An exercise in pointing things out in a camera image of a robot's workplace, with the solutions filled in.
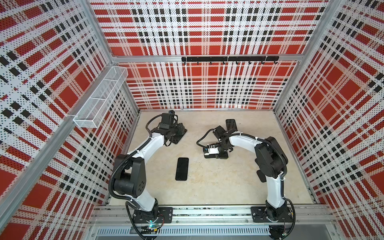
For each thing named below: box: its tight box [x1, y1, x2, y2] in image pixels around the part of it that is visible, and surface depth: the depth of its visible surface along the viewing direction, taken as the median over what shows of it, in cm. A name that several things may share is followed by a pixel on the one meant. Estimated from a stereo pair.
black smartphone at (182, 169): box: [175, 157, 189, 181], surface depth 90 cm
